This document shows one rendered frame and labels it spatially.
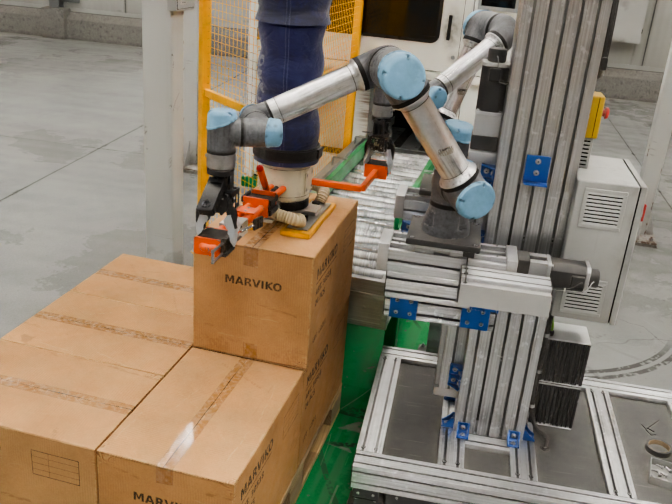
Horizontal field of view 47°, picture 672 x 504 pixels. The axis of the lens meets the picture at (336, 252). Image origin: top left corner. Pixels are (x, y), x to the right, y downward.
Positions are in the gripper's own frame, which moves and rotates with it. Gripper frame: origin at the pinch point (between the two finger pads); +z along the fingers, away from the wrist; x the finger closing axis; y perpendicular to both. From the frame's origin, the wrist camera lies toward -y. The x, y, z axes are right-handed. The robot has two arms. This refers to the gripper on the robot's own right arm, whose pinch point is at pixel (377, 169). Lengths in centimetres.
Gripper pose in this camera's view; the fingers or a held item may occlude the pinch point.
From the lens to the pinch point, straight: 284.3
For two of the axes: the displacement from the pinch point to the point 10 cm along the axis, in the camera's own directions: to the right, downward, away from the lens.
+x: 9.6, 1.7, -2.1
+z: -0.8, 9.2, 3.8
